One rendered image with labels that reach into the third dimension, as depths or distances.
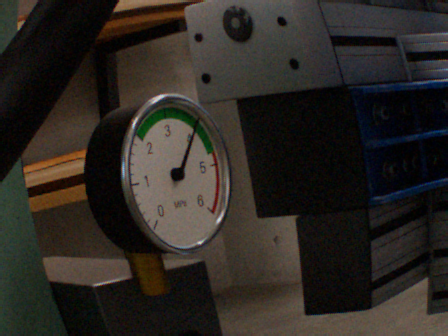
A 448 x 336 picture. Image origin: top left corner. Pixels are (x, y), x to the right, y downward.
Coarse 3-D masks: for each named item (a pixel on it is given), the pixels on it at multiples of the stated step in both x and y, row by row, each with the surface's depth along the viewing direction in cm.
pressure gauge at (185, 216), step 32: (160, 96) 47; (96, 128) 48; (128, 128) 46; (160, 128) 47; (192, 128) 49; (96, 160) 47; (128, 160) 45; (160, 160) 47; (192, 160) 49; (224, 160) 50; (96, 192) 47; (128, 192) 45; (160, 192) 47; (192, 192) 49; (224, 192) 50; (128, 224) 46; (160, 224) 47; (192, 224) 48; (128, 256) 49; (160, 256) 50; (160, 288) 49
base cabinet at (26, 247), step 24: (0, 192) 47; (24, 192) 48; (0, 216) 46; (24, 216) 48; (0, 240) 46; (24, 240) 48; (0, 264) 46; (24, 264) 47; (0, 288) 45; (24, 288) 47; (48, 288) 49; (0, 312) 45; (24, 312) 47; (48, 312) 48
